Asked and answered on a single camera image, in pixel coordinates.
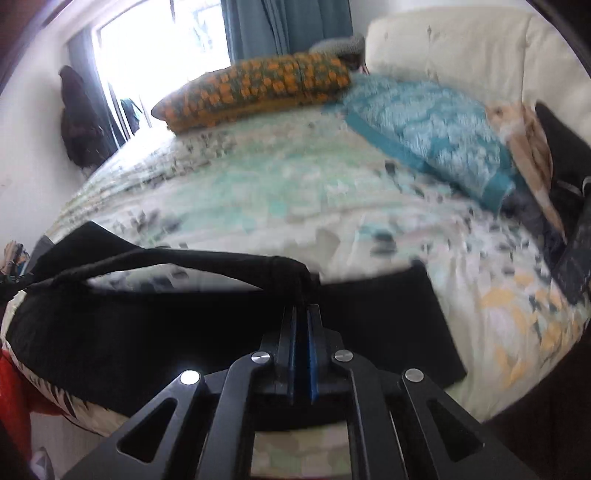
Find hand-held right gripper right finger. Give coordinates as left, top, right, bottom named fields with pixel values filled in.
left=305, top=305, right=541, bottom=480

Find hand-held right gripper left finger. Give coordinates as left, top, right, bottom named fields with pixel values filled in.
left=60, top=305, right=301, bottom=480

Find black pants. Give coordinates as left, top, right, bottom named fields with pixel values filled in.
left=0, top=220, right=468, bottom=411

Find bed with floral sheet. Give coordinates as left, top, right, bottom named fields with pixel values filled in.
left=0, top=106, right=591, bottom=476

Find large blue patterned pillow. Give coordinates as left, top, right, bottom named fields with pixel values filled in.
left=323, top=74, right=518, bottom=214

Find dark flat object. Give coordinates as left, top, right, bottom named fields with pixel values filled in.
left=554, top=185, right=591, bottom=305

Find orange floral folded blanket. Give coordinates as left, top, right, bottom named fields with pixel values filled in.
left=151, top=52, right=352, bottom=136

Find person's orange clothing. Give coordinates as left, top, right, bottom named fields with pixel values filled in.
left=0, top=348, right=33, bottom=462

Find blue hanging garment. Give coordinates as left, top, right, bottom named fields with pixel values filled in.
left=121, top=97, right=141, bottom=134

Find pile of colourful clothes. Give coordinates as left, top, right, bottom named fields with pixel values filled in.
left=0, top=240, right=31, bottom=282

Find beige cloth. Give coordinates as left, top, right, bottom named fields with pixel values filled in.
left=485, top=102, right=568, bottom=243

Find grey knitted cushion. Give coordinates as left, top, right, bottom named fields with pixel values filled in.
left=308, top=33, right=366, bottom=70

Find dark hanging clothes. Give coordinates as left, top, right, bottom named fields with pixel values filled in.
left=59, top=65, right=116, bottom=171

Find black cloth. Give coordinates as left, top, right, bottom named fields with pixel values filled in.
left=533, top=102, right=591, bottom=199

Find glass sliding door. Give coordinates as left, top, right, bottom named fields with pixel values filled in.
left=95, top=0, right=232, bottom=144

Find blue curtain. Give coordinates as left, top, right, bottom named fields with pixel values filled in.
left=221, top=0, right=354, bottom=63

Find cream padded headboard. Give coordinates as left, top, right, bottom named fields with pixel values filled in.
left=365, top=4, right=587, bottom=116

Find grey-blue curtain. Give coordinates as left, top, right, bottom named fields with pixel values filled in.
left=68, top=28, right=125, bottom=148

